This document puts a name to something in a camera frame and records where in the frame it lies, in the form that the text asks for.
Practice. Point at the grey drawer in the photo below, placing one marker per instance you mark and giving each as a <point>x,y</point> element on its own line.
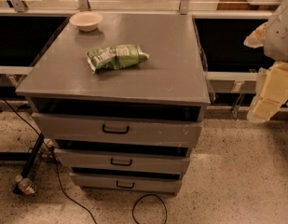
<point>149,132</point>
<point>128,183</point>
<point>122,161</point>

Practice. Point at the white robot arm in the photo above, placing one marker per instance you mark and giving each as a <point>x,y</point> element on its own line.
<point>272,35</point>

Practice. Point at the grey drawer cabinet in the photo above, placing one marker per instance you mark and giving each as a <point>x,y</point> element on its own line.
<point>170,85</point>

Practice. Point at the grey bottom drawer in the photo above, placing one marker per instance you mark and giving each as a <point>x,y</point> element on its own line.
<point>128,183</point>

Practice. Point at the grey top drawer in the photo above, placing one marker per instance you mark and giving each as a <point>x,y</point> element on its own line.
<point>149,132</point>

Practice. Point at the green chip bag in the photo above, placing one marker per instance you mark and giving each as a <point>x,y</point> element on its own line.
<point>115,58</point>

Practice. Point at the beige bowl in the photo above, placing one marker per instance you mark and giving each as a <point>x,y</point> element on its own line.
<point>86,21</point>

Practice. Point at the black stand leg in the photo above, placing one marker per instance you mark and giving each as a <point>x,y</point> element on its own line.
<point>28,167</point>

